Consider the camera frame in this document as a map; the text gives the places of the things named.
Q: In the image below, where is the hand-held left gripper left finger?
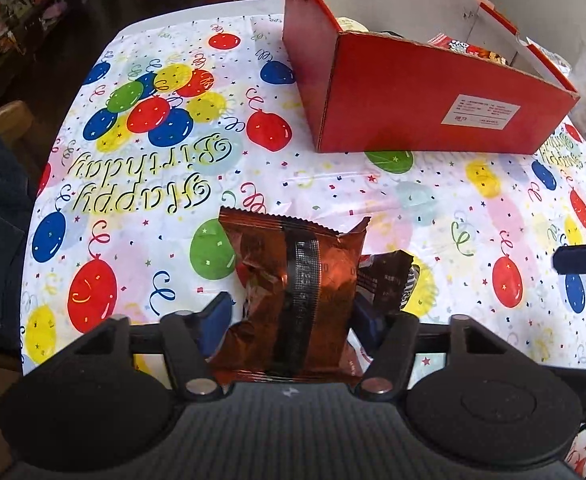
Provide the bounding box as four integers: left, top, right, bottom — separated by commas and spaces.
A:
68, 291, 236, 403

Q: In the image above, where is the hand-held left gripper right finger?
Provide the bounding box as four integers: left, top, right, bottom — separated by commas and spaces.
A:
350, 305, 516, 403

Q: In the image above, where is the copper foil snack packet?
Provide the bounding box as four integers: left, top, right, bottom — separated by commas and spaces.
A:
208, 206, 372, 386

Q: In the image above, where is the red cardboard box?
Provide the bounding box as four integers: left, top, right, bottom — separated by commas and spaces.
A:
282, 0, 581, 155

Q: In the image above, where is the red lion snack packet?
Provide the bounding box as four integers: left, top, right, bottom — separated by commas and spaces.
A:
427, 32, 510, 67

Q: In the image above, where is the brown candy packet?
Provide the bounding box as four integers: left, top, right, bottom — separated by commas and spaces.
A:
357, 249, 424, 317

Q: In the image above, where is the balloon printed tablecloth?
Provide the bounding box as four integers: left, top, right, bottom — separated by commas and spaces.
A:
20, 10, 586, 476

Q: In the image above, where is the wooden chair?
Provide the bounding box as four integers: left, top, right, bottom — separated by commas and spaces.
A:
0, 100, 36, 146

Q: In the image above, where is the dark television cabinet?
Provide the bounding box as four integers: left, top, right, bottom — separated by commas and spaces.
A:
0, 0, 88, 116

